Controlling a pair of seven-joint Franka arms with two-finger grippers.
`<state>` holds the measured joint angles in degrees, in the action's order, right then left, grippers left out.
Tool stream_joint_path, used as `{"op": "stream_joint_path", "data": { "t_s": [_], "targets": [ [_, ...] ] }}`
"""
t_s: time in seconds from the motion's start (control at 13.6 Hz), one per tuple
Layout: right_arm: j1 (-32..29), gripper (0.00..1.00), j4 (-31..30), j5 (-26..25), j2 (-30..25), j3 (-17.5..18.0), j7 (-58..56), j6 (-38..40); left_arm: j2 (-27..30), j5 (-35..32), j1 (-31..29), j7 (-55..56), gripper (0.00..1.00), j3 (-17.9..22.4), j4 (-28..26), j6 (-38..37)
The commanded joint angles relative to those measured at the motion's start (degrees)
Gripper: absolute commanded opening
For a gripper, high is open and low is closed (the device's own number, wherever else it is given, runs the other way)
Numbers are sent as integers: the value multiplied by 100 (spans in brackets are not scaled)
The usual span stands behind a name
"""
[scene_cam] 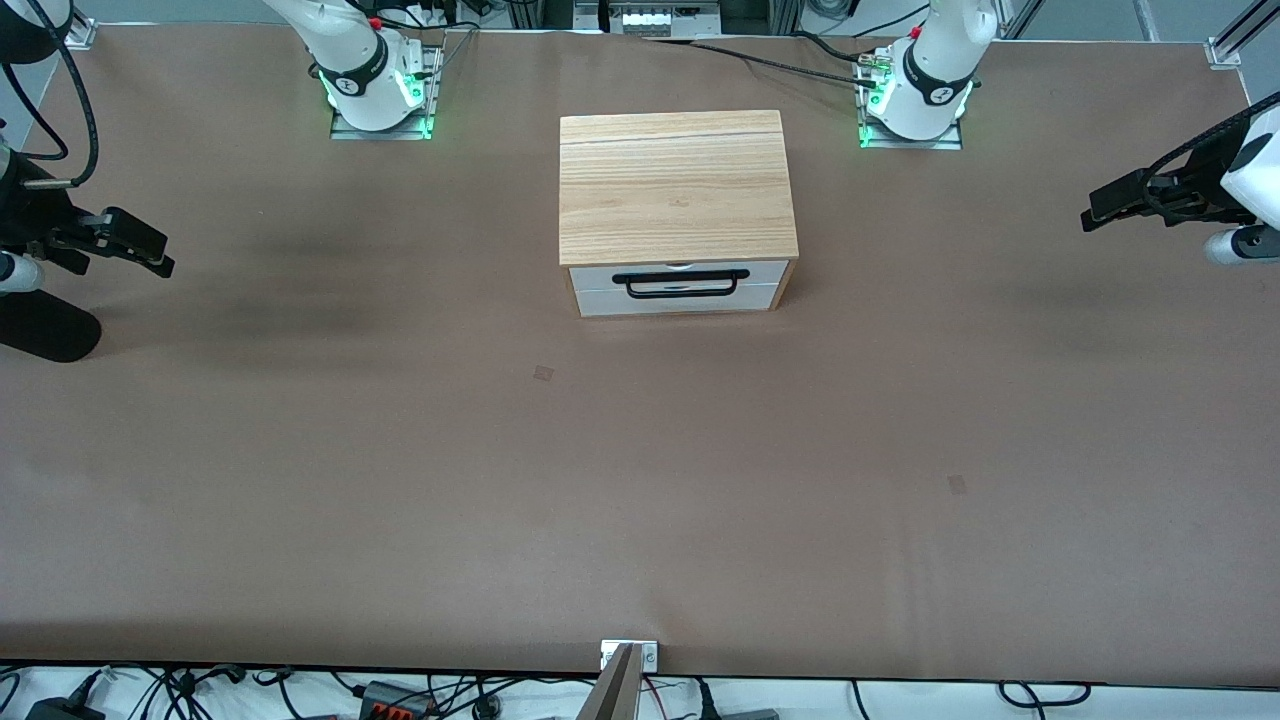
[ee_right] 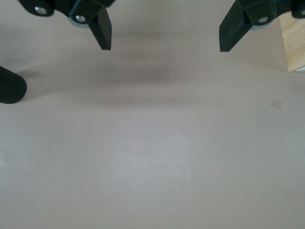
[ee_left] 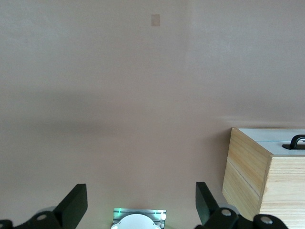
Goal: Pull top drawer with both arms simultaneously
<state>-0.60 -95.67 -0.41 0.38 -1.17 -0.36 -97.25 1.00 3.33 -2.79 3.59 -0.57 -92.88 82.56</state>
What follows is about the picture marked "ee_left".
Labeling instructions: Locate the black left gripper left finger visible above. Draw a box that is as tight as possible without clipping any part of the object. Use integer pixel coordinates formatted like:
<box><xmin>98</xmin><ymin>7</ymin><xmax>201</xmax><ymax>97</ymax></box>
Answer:
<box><xmin>0</xmin><ymin>183</ymin><xmax>88</xmax><ymax>229</ymax></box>

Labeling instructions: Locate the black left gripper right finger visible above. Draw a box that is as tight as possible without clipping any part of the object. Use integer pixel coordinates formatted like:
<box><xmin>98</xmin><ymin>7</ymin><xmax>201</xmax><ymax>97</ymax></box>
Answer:
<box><xmin>195</xmin><ymin>182</ymin><xmax>289</xmax><ymax>229</ymax></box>

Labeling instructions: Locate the white drawer with wooden interior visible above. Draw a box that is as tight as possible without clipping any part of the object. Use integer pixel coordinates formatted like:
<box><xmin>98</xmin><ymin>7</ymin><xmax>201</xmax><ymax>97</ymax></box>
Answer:
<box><xmin>254</xmin><ymin>140</ymin><xmax>305</xmax><ymax>156</ymax></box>

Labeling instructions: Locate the black metal drawer handle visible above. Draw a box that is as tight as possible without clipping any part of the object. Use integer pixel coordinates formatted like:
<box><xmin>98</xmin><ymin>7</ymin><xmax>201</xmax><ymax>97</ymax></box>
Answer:
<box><xmin>282</xmin><ymin>134</ymin><xmax>305</xmax><ymax>151</ymax></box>

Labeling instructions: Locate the light wooden drawer cabinet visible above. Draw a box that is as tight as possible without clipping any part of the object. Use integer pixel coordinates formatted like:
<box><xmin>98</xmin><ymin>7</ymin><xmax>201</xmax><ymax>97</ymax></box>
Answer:
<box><xmin>222</xmin><ymin>127</ymin><xmax>305</xmax><ymax>229</ymax></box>

